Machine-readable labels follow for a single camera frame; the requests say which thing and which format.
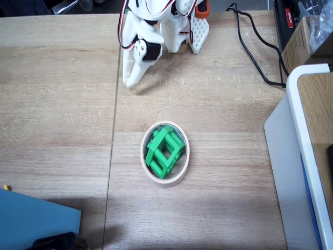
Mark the green hexagonal printed component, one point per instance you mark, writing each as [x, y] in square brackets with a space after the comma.
[156, 151]

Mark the orange black table clamp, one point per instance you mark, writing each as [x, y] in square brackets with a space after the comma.
[202, 13]

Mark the shiny chrome metal object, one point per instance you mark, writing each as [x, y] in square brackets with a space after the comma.
[63, 9]

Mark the beige masking tape roll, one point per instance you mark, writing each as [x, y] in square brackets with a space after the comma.
[167, 183]

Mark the black device with red label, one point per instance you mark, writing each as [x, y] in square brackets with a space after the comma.
[282, 26]

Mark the brown cardboard box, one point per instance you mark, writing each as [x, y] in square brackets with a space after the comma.
[296, 44]

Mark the clear plastic bag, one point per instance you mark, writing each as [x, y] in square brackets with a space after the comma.
[318, 28]

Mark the small yellow plastic piece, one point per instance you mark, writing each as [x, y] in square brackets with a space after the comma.
[6, 187]

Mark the blue flat board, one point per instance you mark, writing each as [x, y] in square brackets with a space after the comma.
[33, 221]

